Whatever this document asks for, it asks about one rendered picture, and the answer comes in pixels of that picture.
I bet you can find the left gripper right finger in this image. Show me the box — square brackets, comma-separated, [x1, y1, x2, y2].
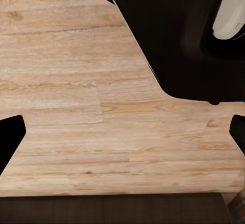
[229, 115, 245, 155]

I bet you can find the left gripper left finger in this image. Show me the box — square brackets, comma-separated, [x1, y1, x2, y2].
[0, 115, 26, 175]

